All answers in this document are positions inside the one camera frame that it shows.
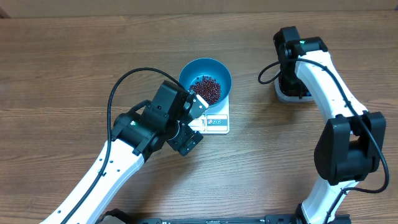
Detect teal metal bowl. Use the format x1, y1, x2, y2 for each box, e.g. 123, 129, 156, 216
179, 58, 232, 108

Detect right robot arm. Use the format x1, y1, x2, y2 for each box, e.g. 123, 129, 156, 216
273, 26, 386, 223

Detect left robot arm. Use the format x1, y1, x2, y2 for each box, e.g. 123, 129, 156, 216
44, 81, 208, 223

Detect white digital kitchen scale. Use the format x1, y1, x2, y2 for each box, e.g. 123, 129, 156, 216
188, 96, 229, 134

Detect red beans in bowl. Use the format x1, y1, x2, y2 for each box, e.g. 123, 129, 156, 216
189, 76, 221, 105

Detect clear plastic food container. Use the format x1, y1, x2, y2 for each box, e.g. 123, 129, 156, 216
274, 78, 314, 103

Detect red adzuki beans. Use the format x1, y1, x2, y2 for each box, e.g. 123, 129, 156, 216
278, 74, 308, 97

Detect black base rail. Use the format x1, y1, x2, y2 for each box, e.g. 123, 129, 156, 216
95, 209, 305, 224

